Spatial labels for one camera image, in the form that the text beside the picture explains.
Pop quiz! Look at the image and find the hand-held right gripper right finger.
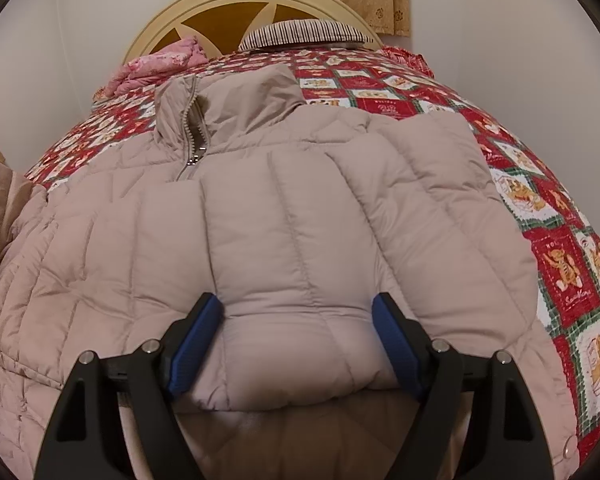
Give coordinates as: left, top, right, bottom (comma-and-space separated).
371, 292, 556, 480

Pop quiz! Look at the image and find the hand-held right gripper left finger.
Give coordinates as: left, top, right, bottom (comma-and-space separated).
32, 292, 226, 480

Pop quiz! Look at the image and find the beige puffer jacket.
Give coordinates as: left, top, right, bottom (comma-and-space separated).
0, 64, 581, 480

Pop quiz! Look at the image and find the red bear print quilt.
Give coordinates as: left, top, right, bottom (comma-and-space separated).
0, 45, 600, 466

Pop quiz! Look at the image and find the brown cloth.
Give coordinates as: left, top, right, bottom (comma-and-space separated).
0, 152, 48, 286

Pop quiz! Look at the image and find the red patterned cloth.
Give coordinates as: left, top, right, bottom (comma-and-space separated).
380, 45, 436, 79

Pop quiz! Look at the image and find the pink floral blanket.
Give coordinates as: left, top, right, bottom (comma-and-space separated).
92, 35, 212, 104

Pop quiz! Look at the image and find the cream wooden headboard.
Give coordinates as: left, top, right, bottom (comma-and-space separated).
121, 0, 383, 67

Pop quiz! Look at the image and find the striped pillow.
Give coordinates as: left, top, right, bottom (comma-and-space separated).
237, 17, 376, 53

